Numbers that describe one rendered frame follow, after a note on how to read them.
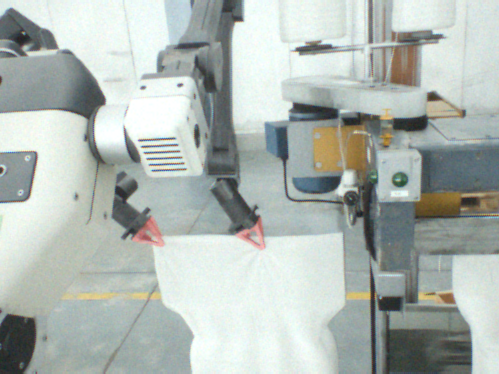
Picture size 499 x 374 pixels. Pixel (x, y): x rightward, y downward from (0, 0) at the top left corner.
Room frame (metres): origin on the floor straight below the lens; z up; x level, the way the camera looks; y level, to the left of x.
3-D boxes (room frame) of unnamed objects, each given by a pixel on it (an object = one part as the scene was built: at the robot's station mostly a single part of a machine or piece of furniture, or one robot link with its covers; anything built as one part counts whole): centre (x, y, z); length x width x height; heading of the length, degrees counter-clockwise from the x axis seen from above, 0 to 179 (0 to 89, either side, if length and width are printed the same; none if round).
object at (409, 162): (0.87, -0.29, 1.28); 0.08 x 0.05 x 0.09; 80
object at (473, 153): (0.99, -0.43, 1.21); 0.30 x 0.25 x 0.30; 80
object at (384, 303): (0.92, -0.29, 0.98); 0.09 x 0.05 x 0.05; 170
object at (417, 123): (1.04, -0.36, 1.35); 0.09 x 0.09 x 0.03
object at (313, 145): (1.31, -0.27, 1.23); 0.28 x 0.07 x 0.16; 80
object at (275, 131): (1.38, -0.12, 1.25); 0.10 x 0.08 x 0.12; 15
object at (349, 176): (1.12, -0.26, 1.14); 0.05 x 0.04 x 0.16; 170
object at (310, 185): (1.40, -0.22, 1.21); 0.15 x 0.15 x 0.25
